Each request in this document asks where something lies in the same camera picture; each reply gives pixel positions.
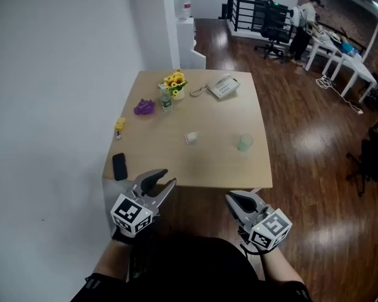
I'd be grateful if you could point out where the clear water dispenser jug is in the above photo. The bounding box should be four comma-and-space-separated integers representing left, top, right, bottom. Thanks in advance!
173, 0, 192, 21

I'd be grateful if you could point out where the black swivel chair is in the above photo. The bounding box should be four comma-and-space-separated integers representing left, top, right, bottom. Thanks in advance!
346, 127, 378, 198

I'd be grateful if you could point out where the translucent green cup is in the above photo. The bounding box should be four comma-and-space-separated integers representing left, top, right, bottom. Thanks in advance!
237, 133, 255, 152

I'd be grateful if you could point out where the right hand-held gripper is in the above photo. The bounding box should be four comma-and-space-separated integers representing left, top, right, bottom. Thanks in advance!
225, 189, 293, 252

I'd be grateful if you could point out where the water dispenser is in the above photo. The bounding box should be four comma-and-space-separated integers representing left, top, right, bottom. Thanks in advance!
175, 16, 207, 70

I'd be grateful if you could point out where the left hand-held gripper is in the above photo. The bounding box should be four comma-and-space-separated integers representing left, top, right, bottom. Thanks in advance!
110, 168, 177, 238

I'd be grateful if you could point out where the sunflower bouquet in white pot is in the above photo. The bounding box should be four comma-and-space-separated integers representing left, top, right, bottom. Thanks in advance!
159, 69, 189, 101

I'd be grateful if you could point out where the black wrist strap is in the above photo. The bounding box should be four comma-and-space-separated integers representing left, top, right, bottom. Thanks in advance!
239, 243, 272, 257

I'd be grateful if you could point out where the white coiled telephone cord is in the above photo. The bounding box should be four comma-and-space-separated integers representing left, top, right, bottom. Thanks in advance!
189, 85, 209, 98

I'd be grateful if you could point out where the black metal railing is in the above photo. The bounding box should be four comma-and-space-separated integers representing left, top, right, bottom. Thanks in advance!
226, 0, 299, 33

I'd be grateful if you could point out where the black smartphone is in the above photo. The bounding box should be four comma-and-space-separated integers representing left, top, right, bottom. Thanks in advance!
112, 152, 129, 182

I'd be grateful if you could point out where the white desk telephone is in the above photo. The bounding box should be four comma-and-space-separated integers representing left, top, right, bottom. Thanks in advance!
205, 74, 241, 101

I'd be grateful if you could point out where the white cable on floor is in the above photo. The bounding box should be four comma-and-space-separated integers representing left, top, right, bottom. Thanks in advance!
316, 75, 365, 115

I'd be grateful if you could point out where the person's black shirt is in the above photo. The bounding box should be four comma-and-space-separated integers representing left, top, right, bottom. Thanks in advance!
71, 234, 312, 302

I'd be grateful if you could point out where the person's left forearm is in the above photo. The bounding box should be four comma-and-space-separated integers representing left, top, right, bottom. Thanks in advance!
93, 234, 133, 282

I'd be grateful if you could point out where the person's right forearm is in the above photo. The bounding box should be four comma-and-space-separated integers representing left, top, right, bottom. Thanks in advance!
260, 247, 303, 284

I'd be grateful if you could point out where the black office chair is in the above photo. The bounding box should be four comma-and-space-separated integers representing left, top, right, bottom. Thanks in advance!
253, 0, 292, 64

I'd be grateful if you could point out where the purple crumpled plastic item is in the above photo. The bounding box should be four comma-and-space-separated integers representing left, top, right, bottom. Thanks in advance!
133, 98, 156, 117

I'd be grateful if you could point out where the black wrist band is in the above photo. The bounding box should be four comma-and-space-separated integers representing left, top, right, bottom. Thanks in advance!
112, 227, 134, 247

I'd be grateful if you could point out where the clear plastic water bottle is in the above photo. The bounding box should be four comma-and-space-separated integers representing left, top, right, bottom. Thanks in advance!
159, 83, 173, 113

